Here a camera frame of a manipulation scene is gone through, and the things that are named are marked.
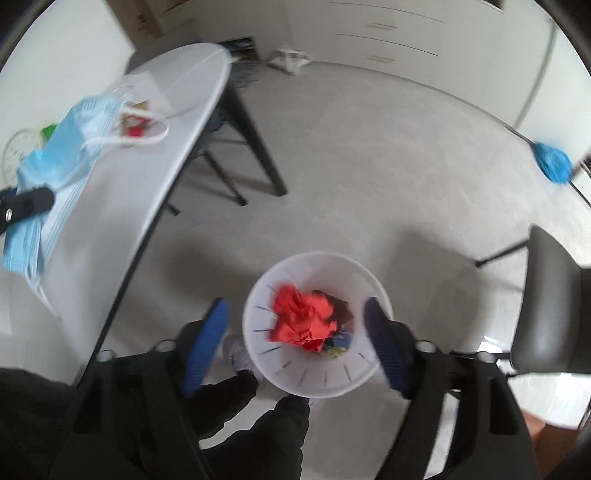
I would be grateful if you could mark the yellow paper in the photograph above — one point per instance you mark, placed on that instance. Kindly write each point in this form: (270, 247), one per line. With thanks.
(338, 353)

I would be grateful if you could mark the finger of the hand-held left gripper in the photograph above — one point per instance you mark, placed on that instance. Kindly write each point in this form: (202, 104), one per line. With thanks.
(27, 203)

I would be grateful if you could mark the green plastic bag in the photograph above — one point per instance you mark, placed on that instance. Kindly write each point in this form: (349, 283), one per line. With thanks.
(48, 131)

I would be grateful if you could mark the black table leg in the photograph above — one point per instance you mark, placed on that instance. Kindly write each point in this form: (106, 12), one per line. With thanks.
(263, 157)

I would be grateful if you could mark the blue plastic bag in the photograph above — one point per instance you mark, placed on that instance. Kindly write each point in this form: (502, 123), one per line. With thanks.
(554, 161)

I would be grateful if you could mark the white wall clock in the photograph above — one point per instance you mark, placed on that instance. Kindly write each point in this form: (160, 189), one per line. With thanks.
(14, 157)

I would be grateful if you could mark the white plastic bag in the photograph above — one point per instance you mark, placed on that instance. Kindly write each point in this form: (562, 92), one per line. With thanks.
(292, 60)

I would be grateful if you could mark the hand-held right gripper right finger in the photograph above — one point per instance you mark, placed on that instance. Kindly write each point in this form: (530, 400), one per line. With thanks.
(385, 346)

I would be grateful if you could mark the brown box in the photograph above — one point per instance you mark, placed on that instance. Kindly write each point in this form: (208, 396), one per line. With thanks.
(549, 429)

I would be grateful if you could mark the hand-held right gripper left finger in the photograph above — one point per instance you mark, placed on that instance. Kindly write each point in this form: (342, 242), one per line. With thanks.
(207, 341)

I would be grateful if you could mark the black foam sheet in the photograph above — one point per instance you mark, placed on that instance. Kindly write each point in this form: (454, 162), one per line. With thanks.
(342, 311)

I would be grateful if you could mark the blue face mask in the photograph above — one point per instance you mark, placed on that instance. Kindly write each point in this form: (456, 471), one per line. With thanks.
(69, 152)

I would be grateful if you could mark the red paper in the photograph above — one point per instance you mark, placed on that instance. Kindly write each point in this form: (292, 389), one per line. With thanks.
(300, 318)

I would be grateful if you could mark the grey sneaker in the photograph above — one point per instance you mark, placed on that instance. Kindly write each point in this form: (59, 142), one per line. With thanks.
(240, 355)

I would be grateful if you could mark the beige drawer cabinet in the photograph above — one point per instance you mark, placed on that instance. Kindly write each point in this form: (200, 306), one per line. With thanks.
(392, 32)

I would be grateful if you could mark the pink plastic bin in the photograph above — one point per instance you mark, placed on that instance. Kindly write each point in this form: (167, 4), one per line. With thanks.
(314, 270)

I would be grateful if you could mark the blue wrapper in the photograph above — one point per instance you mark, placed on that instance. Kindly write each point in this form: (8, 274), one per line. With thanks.
(342, 340)

